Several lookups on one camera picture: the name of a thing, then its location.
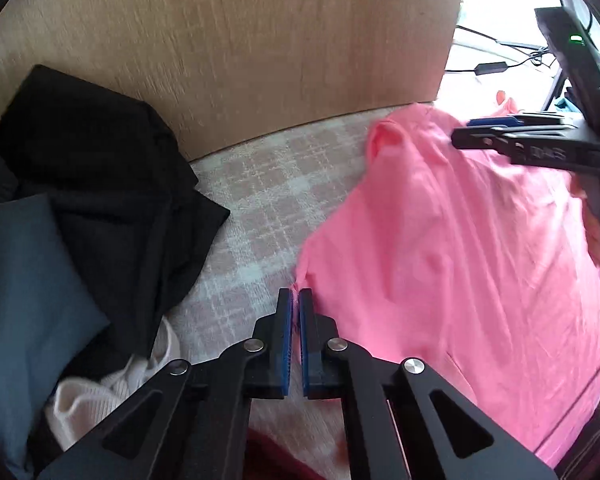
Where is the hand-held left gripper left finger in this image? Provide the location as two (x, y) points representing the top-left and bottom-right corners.
(37, 287), (295, 480)

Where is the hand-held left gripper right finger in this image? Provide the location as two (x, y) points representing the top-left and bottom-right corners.
(299, 287), (556, 480)

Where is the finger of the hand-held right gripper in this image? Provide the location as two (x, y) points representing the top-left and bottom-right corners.
(451, 129), (519, 162)
(464, 114), (577, 131)

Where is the pink t-shirt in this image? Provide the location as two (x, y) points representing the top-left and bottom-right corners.
(292, 90), (600, 469)

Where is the black clothes pile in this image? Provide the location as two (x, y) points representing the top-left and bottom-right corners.
(0, 63), (231, 362)

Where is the person's right hand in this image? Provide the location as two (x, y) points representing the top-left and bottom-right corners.
(569, 174), (600, 267)

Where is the black inline power adapter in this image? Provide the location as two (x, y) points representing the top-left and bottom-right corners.
(472, 61), (510, 77)

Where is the dark red garment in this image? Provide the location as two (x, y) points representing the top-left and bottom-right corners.
(244, 427), (342, 480)

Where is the pink plaid bed sheet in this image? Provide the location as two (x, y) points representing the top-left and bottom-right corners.
(169, 104), (407, 462)

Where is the beige garment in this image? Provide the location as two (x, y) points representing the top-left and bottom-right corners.
(44, 317), (182, 452)

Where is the large wooden board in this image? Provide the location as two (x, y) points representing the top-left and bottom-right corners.
(0, 0), (466, 164)

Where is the grey blue garment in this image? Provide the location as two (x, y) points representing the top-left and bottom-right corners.
(0, 192), (111, 472)

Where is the black power cable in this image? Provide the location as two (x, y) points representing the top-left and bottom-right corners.
(444, 24), (562, 74)

